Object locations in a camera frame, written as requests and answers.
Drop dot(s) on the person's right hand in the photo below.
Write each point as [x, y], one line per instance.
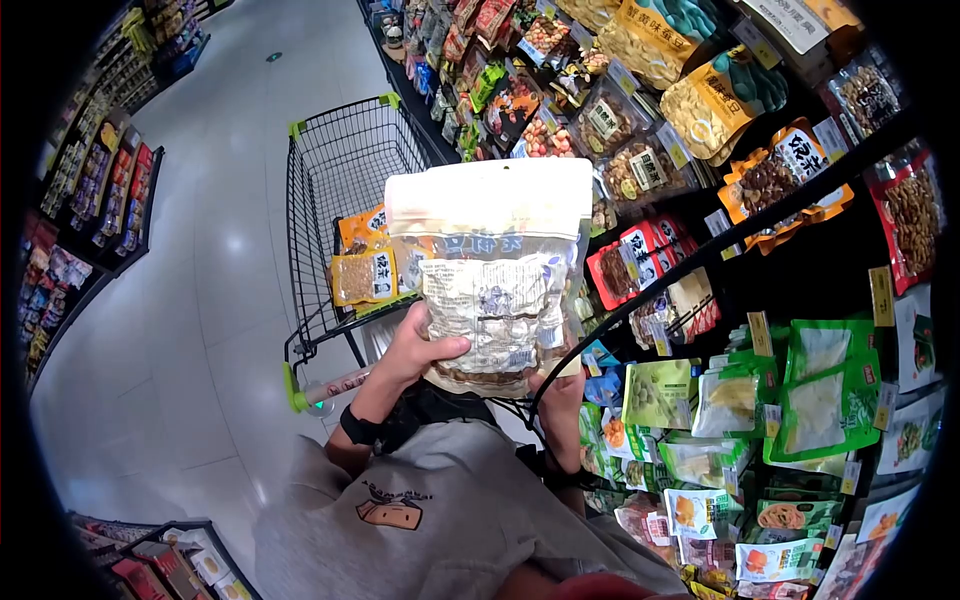
[561, 424]

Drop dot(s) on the person's right fingers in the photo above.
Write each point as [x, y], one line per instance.
[556, 388]

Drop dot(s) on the person's left hand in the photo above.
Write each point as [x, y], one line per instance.
[401, 360]

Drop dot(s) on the person's left thumb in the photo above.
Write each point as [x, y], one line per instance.
[448, 350]

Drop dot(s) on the low shop display shelf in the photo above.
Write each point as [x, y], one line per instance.
[165, 562]

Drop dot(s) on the orange snack packet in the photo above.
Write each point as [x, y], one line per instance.
[363, 226]

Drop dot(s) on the person's body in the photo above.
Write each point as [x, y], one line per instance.
[457, 517]

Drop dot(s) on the yellow grain packet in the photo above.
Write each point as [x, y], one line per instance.
[364, 276]

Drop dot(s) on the large clear snack bag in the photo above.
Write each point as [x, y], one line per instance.
[491, 277]

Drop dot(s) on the black wrist band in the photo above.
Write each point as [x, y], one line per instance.
[361, 429]
[555, 474]

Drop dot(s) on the full shop shelf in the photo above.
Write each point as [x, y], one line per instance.
[97, 187]
[750, 225]

